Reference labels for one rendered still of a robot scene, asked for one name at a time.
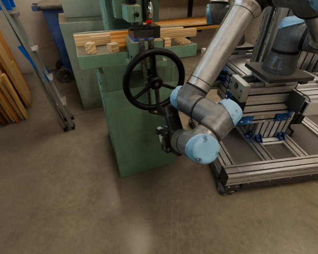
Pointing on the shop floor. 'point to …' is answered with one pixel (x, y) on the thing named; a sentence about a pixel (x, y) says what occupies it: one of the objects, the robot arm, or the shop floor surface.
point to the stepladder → (33, 59)
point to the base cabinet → (135, 130)
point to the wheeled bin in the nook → (65, 69)
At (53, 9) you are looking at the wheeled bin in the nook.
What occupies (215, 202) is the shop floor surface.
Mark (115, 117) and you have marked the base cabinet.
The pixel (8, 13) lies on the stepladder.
